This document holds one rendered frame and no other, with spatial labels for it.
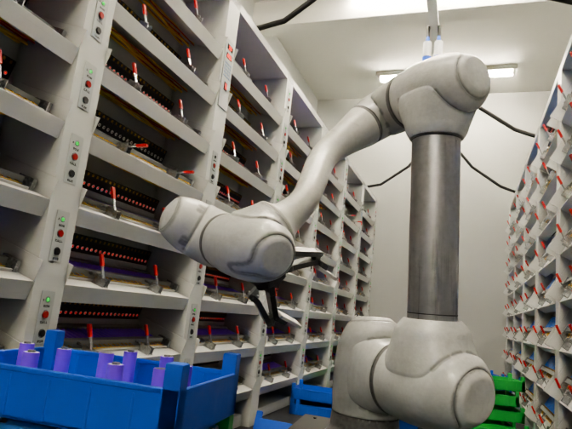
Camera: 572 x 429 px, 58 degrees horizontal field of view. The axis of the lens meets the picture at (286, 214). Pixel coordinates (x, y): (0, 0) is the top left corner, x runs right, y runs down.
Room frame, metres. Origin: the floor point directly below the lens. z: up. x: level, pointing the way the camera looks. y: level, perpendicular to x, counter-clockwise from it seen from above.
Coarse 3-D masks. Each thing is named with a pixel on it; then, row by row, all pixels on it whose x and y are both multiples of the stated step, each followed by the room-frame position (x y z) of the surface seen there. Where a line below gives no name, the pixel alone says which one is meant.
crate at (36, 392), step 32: (0, 352) 0.70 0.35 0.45; (96, 352) 0.79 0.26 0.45; (0, 384) 0.60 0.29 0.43; (32, 384) 0.59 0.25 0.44; (64, 384) 0.58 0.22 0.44; (96, 384) 0.57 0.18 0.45; (128, 384) 0.56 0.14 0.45; (192, 384) 0.75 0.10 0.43; (224, 384) 0.68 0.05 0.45; (0, 416) 0.59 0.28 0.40; (32, 416) 0.58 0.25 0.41; (64, 416) 0.58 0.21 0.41; (96, 416) 0.57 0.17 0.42; (128, 416) 0.56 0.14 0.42; (160, 416) 0.55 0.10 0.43; (192, 416) 0.59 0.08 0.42; (224, 416) 0.70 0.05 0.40
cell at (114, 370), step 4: (108, 364) 0.59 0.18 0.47; (112, 364) 0.59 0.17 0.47; (116, 364) 0.60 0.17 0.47; (120, 364) 0.60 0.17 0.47; (108, 368) 0.59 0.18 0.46; (112, 368) 0.59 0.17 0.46; (116, 368) 0.59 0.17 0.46; (120, 368) 0.59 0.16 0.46; (108, 372) 0.59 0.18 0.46; (112, 372) 0.59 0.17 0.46; (116, 372) 0.59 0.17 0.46; (120, 372) 0.59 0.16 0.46; (108, 376) 0.59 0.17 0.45; (112, 376) 0.59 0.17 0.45; (116, 376) 0.59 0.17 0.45; (120, 376) 0.60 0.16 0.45
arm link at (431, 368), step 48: (432, 96) 0.96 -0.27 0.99; (480, 96) 0.95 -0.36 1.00; (432, 144) 1.00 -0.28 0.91; (432, 192) 1.00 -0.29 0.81; (432, 240) 1.01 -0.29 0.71; (432, 288) 1.01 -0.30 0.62; (432, 336) 0.99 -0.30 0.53; (384, 384) 1.07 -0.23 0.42; (432, 384) 0.96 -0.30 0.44; (480, 384) 0.95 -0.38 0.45
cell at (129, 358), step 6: (126, 354) 0.73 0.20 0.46; (132, 354) 0.73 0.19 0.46; (126, 360) 0.73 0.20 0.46; (132, 360) 0.73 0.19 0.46; (126, 366) 0.73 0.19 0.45; (132, 366) 0.73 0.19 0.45; (126, 372) 0.73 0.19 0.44; (132, 372) 0.74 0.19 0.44; (126, 378) 0.73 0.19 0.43; (132, 378) 0.74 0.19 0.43
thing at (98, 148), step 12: (96, 120) 1.27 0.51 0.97; (96, 144) 1.30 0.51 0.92; (108, 144) 1.33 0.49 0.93; (96, 156) 1.32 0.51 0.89; (108, 156) 1.35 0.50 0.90; (120, 156) 1.39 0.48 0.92; (132, 156) 1.43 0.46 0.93; (120, 168) 1.59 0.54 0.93; (132, 168) 1.45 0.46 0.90; (144, 168) 1.50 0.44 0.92; (168, 168) 1.89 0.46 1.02; (156, 180) 1.57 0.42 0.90; (168, 180) 1.63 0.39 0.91; (192, 180) 1.83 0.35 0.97; (204, 180) 1.84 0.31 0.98; (180, 192) 1.72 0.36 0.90; (192, 192) 1.78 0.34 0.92
